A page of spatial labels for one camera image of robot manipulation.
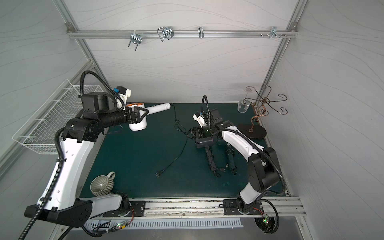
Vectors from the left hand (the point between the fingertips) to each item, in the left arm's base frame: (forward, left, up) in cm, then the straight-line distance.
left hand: (141, 111), depth 65 cm
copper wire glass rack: (+18, -67, -39) cm, 79 cm away
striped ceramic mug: (-21, +27, -37) cm, 51 cm away
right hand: (+4, -22, -23) cm, 32 cm away
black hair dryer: (+4, -30, -33) cm, 45 cm away
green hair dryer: (-1, -45, -35) cm, 57 cm away
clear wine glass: (+23, -54, -19) cm, 61 cm away
